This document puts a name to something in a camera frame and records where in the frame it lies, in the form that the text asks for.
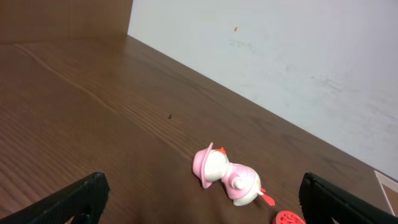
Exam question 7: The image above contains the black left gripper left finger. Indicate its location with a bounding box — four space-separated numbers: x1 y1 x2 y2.
1 172 109 224

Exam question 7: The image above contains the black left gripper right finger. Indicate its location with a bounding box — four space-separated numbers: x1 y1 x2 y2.
298 172 397 224

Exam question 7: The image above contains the orange round disc toy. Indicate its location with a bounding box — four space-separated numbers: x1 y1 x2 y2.
272 210 306 224

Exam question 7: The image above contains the pink white duck toy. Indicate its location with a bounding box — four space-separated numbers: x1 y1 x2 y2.
192 143 275 207

